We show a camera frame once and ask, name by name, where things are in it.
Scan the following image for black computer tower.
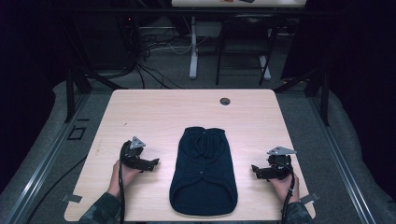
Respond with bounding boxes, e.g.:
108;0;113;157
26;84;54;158
117;13;143;71

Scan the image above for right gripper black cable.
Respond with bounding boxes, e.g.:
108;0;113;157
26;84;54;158
280;161;296;224

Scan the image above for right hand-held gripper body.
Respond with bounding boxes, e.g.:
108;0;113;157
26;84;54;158
266;146;298;182

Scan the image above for grey tape strip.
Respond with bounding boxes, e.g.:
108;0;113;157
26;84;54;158
300;191;320;205
60;193;83;204

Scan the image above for bundle of floor cables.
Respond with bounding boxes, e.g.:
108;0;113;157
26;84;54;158
134;22;213;91

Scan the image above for black floor cable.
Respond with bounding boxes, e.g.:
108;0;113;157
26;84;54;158
23;154;89;224

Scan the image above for black metal frame stand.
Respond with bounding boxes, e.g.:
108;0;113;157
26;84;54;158
60;18;129;124
273;27;332;127

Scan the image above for person's right hand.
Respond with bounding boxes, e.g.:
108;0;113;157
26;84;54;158
269;173;301;205

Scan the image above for white desk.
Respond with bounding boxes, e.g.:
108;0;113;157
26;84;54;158
170;0;308;80

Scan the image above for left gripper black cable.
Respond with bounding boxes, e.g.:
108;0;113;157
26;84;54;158
118;148;126;224

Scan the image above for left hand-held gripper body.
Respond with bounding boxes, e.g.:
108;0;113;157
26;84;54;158
119;135;147;172

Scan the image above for black chair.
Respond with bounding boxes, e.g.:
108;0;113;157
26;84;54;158
215;13;278;87

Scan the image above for dark navy knitted garment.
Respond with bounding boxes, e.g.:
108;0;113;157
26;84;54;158
169;125;239;217

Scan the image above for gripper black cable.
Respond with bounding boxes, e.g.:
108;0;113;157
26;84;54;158
280;161;296;224
118;148;126;224

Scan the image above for person's left hand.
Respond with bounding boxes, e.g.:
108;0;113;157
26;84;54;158
106;159;143;199

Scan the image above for aluminium floor rail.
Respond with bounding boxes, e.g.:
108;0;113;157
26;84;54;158
307;94;378;224
0;92;92;224

